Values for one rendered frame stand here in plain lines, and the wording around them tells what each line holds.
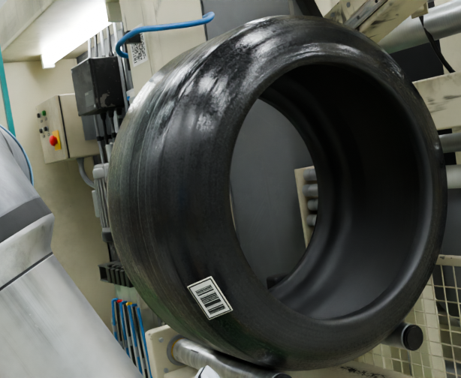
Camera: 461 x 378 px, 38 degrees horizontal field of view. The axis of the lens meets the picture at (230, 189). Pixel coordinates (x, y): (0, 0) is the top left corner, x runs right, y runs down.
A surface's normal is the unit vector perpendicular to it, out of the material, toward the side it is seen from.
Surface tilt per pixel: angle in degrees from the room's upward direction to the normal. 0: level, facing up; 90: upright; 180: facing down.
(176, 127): 70
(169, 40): 90
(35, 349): 83
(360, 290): 37
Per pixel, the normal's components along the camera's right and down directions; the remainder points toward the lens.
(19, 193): 0.73, -0.58
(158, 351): 0.51, -0.04
